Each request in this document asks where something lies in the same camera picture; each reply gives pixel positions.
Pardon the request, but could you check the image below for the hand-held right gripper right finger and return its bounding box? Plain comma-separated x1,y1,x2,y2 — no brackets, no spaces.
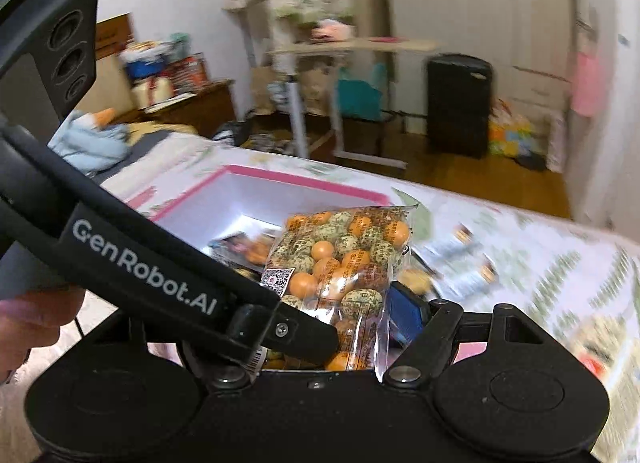
381,282,547,390

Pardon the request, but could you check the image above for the pink tissue pack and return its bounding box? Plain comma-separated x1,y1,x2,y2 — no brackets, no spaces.
310,18,357,42

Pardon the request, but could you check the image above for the pink cardboard box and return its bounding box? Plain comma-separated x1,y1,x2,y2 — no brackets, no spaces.
149,164,397,284

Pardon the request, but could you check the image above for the light blue cloth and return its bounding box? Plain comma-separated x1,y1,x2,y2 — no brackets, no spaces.
47,110,132,177

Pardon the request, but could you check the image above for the white snack bar packet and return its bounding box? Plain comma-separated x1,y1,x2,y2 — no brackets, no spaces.
209,230,282,266
424,226,498,296

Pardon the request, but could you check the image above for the wooden nightstand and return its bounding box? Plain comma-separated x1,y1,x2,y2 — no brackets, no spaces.
144,80,237,138

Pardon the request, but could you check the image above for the white wardrobe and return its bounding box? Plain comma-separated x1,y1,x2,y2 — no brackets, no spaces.
385,0,581,144

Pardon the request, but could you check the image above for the person's left hand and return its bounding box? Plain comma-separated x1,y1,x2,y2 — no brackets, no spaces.
0,288,87,375

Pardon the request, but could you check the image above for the red printed bag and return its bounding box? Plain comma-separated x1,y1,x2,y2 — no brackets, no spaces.
169,55,209,91

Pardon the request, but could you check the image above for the wooden adjustable side table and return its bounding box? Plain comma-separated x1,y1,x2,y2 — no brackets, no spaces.
266,37,442,170

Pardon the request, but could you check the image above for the black suitcase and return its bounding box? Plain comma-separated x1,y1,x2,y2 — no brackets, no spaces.
426,54,494,160

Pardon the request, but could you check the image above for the teal shopping bag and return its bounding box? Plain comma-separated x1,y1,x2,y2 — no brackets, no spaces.
334,63,389,122

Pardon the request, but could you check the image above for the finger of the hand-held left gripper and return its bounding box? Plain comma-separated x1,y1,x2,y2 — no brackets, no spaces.
224,300,342,370

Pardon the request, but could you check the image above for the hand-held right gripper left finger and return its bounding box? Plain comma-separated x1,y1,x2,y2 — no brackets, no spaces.
75,310,253,392

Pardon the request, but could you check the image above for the floral bed sheet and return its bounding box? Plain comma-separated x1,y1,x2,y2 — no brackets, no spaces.
0,130,640,449

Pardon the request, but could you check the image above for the clear bag of coated peanuts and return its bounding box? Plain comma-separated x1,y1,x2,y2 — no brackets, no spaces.
250,204,414,375

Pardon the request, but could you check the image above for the colourful gift bag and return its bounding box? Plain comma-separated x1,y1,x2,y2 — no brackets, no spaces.
487,97,540,160

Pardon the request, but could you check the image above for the pink paper bag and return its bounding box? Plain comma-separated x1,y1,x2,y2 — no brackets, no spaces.
570,50,604,117

